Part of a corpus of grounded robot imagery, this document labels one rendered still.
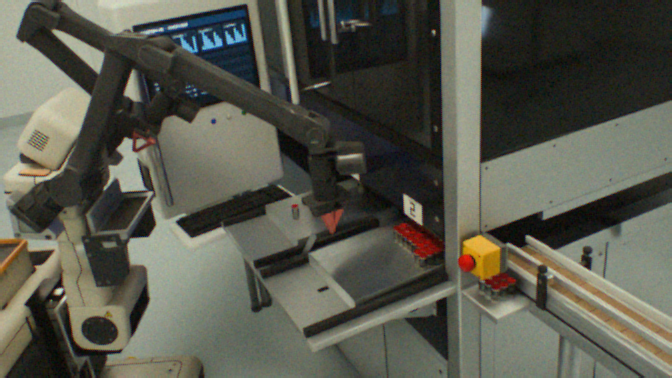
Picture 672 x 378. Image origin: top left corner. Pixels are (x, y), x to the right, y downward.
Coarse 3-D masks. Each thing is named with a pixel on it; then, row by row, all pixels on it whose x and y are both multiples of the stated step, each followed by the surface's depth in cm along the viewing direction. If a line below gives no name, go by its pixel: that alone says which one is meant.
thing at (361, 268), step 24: (360, 240) 173; (384, 240) 175; (312, 264) 166; (336, 264) 166; (360, 264) 165; (384, 264) 164; (408, 264) 162; (336, 288) 154; (360, 288) 155; (384, 288) 148
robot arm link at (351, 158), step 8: (312, 136) 129; (320, 136) 129; (312, 144) 130; (320, 144) 129; (328, 144) 134; (336, 144) 133; (344, 144) 132; (352, 144) 132; (360, 144) 132; (312, 152) 130; (320, 152) 130; (344, 152) 132; (352, 152) 132; (360, 152) 131; (344, 160) 131; (352, 160) 131; (360, 160) 131; (344, 168) 132; (352, 168) 132; (360, 168) 131
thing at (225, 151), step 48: (144, 0) 190; (192, 0) 197; (240, 0) 206; (192, 48) 202; (240, 48) 211; (192, 96) 207; (192, 144) 213; (240, 144) 223; (192, 192) 218; (240, 192) 230
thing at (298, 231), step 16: (352, 192) 204; (368, 192) 203; (272, 208) 196; (288, 208) 198; (304, 208) 197; (352, 208) 194; (368, 208) 193; (384, 208) 192; (288, 224) 189; (304, 224) 188; (320, 224) 187; (352, 224) 180; (304, 240) 174
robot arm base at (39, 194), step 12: (48, 180) 145; (36, 192) 143; (48, 192) 142; (24, 204) 143; (36, 204) 142; (48, 204) 143; (24, 216) 141; (36, 216) 144; (48, 216) 145; (36, 228) 143
